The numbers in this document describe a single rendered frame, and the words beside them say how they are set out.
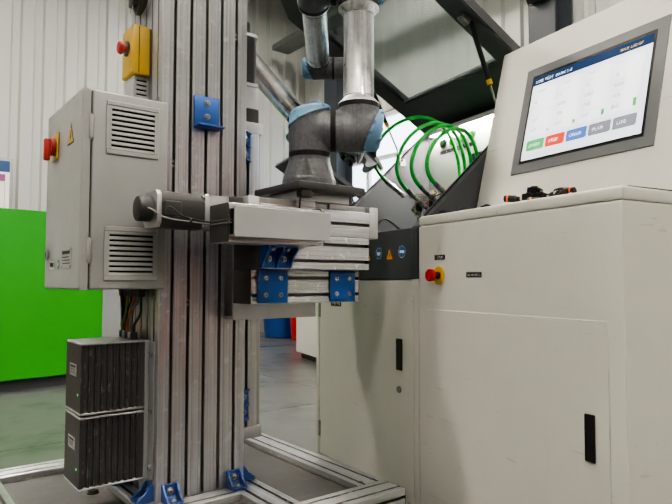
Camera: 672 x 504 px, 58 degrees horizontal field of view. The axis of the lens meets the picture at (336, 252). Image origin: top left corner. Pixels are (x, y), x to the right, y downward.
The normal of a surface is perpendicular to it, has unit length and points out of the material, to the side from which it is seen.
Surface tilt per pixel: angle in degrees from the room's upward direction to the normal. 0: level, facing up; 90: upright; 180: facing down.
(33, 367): 90
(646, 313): 90
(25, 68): 90
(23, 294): 90
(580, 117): 76
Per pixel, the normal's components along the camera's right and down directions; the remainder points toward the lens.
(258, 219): 0.62, -0.04
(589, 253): -0.88, -0.03
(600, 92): -0.85, -0.26
